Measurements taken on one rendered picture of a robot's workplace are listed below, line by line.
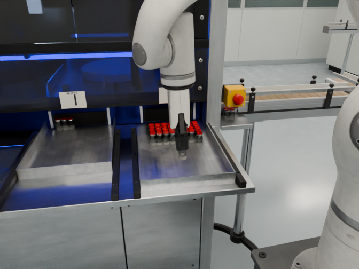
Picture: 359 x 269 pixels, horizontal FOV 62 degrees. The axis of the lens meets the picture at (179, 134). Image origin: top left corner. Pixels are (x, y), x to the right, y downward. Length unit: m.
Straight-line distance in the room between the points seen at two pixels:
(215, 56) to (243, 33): 4.99
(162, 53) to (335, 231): 0.45
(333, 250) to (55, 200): 0.63
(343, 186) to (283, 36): 5.96
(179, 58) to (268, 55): 5.70
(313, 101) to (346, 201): 0.97
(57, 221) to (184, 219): 0.54
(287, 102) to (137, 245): 0.93
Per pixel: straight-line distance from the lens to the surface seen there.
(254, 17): 6.10
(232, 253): 1.87
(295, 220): 2.17
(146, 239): 1.45
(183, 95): 0.70
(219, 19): 1.07
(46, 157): 1.04
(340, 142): 0.42
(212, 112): 1.15
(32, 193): 0.89
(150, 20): 0.61
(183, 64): 0.69
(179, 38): 0.67
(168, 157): 0.95
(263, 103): 1.33
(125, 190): 0.83
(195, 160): 0.94
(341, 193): 0.53
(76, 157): 1.01
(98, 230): 1.41
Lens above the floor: 1.36
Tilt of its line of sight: 26 degrees down
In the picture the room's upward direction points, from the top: straight up
